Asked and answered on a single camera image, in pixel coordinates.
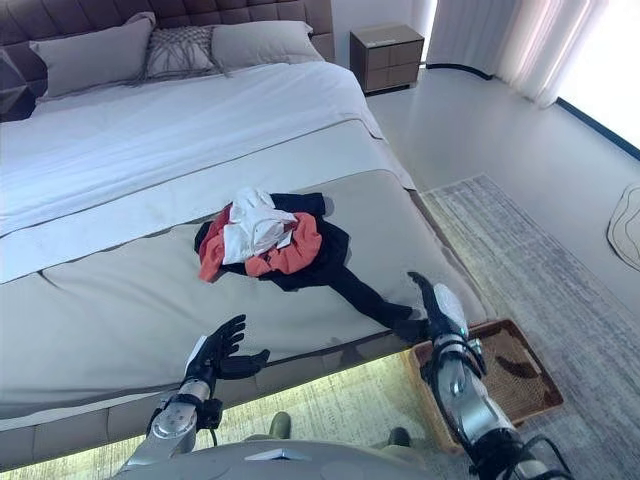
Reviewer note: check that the orange garment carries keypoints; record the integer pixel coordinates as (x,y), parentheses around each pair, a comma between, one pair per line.
(295,250)

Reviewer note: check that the grey patterned rug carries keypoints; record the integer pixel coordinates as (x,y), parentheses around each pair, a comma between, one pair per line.
(540,280)

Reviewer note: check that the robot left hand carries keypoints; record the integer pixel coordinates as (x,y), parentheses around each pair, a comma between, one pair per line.
(225,352)

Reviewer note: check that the plain taupe pillow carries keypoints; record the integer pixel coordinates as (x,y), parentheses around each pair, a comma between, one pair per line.
(260,42)
(90,55)

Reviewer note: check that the brown wicker basket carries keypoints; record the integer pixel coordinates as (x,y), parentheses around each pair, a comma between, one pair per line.
(515,377)

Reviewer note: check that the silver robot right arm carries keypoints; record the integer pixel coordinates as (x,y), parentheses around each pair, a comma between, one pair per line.
(480,400)

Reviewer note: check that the dark bedside object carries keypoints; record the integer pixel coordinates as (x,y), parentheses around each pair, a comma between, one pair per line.
(17,85)

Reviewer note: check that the brown tufted headboard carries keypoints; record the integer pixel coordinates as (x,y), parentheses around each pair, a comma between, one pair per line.
(65,20)

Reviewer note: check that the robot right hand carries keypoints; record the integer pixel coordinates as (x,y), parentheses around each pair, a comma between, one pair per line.
(440,305)

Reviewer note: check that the white garment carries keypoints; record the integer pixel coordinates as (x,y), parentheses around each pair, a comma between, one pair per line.
(250,225)

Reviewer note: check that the black garment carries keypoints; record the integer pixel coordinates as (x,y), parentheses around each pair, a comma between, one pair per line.
(345,270)

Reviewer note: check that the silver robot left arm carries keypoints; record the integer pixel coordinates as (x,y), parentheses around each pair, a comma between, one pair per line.
(172,417)

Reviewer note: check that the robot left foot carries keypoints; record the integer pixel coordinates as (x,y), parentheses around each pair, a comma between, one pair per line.
(281,425)

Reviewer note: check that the cream round floor cushion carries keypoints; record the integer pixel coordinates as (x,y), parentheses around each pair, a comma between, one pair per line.
(627,225)

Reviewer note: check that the brown wooden nightstand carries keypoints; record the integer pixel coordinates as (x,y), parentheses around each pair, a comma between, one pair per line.
(387,55)

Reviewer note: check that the patterned grey cushion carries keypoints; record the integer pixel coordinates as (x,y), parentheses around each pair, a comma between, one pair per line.
(177,50)

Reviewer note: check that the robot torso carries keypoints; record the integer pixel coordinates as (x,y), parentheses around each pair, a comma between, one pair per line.
(280,460)

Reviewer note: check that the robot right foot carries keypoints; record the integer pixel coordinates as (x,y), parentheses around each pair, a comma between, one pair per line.
(400,437)

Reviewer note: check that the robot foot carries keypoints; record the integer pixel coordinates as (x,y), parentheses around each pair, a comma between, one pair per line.
(281,425)
(400,437)

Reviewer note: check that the sheer white curtain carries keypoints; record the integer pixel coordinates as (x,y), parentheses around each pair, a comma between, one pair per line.
(510,45)

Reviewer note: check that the large bed with taupe cover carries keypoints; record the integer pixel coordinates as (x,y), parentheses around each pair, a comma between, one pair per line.
(175,190)

